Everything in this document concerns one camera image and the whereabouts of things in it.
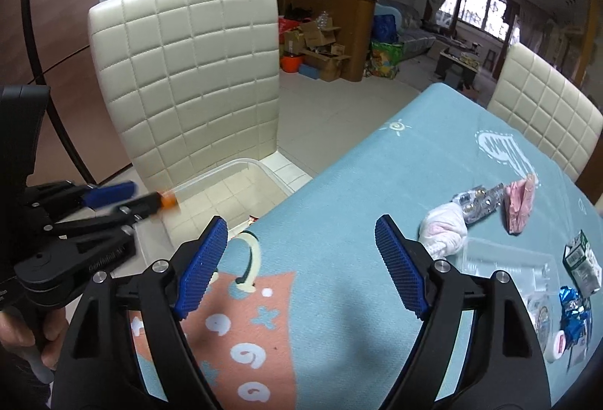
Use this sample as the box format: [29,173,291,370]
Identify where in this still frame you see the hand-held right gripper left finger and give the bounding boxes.
[49,216,231,410]

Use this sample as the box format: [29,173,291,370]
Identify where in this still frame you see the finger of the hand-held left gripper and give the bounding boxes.
[23,181,137,221]
[47,192,163,288]

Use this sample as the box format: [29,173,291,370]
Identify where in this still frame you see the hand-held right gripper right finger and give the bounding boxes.
[374,214,552,410]

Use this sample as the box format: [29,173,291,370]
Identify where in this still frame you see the trash items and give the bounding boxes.
[419,202,469,257]

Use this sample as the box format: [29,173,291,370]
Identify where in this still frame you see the clear plastic container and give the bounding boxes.
[136,158,293,265]

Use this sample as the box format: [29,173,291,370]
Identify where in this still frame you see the silver blister pack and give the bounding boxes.
[450,185,505,227]

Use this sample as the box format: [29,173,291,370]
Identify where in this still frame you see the blue foil wrapper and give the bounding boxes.
[558,286,593,347]

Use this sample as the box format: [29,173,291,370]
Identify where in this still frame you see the person's left hand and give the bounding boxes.
[0,304,69,373]

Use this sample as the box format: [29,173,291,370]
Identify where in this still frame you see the clear plastic tray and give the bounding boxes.
[459,237,557,298]

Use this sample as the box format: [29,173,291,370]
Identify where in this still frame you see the light blue printed tablecloth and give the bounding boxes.
[132,83,603,410]

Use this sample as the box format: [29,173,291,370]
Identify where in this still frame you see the pink crumpled wrapper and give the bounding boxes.
[503,173,538,234]

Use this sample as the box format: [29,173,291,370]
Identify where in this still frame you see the cream quilted leather chair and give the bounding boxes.
[88,0,314,269]
[487,43,603,206]

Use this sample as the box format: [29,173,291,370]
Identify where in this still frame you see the colourful printed bag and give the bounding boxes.
[367,40,403,78]

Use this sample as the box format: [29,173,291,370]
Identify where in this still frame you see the coffee table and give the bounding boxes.
[436,43,486,83]

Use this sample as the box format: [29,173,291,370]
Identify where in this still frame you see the red bag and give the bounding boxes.
[279,17,300,44]

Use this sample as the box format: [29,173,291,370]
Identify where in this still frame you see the grey sofa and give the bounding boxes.
[377,0,448,60]

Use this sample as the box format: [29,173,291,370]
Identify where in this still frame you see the pile of cardboard boxes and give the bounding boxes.
[283,21,352,82]

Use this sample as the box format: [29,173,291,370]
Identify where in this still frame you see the dark blue bag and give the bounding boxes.
[374,14,401,43]

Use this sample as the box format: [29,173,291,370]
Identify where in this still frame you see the wooden counter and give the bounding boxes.
[294,0,378,83]

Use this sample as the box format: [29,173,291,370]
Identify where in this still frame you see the barred window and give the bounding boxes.
[455,0,521,34]

